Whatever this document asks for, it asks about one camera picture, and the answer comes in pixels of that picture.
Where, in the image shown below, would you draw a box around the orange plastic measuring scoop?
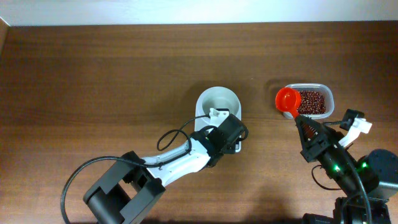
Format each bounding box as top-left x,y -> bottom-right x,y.
275,87 -> 301,119

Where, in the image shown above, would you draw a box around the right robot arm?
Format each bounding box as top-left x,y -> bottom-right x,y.
295,110 -> 397,223

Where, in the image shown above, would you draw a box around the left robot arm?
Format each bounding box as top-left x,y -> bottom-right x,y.
83,114 -> 248,223

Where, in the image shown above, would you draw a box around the red adzuki beans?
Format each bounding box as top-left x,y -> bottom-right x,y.
298,90 -> 326,114

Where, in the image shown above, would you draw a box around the clear plastic container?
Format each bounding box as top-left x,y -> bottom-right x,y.
287,83 -> 335,119

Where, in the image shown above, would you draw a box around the white round bowl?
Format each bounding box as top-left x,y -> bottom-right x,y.
195,86 -> 242,119

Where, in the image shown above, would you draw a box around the left black camera cable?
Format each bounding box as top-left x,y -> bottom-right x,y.
60,114 -> 212,224

